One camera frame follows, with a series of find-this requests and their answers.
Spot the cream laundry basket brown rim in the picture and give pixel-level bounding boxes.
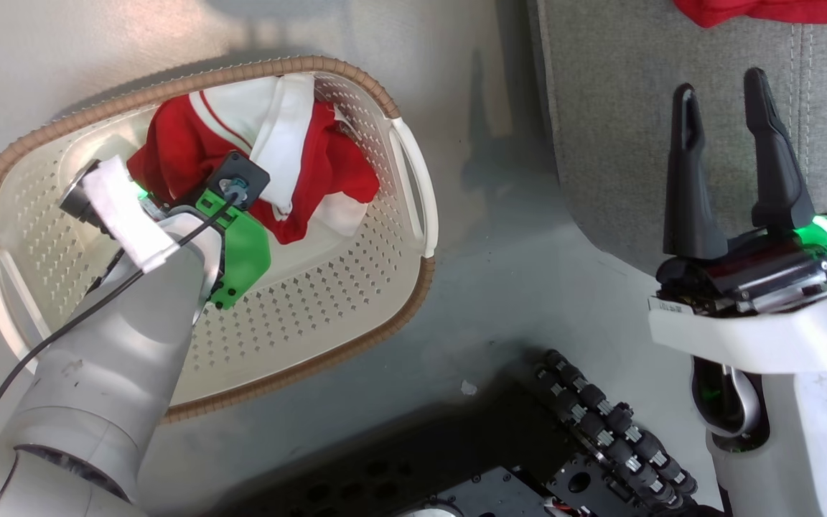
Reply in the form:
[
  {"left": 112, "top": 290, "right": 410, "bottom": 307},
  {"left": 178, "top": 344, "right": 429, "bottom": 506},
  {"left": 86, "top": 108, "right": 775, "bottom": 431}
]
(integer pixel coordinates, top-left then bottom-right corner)
[{"left": 0, "top": 56, "right": 439, "bottom": 424}]

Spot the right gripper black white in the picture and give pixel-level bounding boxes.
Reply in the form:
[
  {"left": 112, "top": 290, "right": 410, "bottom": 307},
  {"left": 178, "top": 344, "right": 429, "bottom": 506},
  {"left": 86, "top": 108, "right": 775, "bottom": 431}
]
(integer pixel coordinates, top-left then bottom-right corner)
[{"left": 648, "top": 67, "right": 827, "bottom": 374}]

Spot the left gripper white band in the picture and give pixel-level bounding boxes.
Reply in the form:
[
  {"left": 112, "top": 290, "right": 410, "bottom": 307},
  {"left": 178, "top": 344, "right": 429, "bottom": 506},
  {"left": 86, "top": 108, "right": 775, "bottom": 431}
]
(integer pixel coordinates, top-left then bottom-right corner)
[{"left": 60, "top": 154, "right": 195, "bottom": 272}]

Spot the red and white jersey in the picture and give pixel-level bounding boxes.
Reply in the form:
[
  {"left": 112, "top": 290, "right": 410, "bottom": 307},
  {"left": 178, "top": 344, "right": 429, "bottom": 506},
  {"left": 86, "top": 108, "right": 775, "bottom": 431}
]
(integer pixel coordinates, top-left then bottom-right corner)
[{"left": 126, "top": 74, "right": 380, "bottom": 245}]

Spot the red garment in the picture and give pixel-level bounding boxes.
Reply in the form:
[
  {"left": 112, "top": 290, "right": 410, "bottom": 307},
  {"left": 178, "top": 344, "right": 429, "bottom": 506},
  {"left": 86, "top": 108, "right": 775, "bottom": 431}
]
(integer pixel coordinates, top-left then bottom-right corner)
[{"left": 674, "top": 0, "right": 827, "bottom": 29}]

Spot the grey fabric sofa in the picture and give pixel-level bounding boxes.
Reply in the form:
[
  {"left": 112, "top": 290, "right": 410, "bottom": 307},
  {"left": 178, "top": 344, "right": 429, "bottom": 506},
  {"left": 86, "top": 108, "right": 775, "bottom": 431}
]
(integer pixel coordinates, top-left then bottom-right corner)
[{"left": 526, "top": 0, "right": 827, "bottom": 288}]

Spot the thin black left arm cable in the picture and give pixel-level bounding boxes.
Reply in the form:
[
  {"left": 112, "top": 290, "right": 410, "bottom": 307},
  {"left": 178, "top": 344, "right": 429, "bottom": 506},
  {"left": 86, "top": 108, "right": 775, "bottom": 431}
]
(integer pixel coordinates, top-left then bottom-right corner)
[{"left": 0, "top": 188, "right": 242, "bottom": 464}]

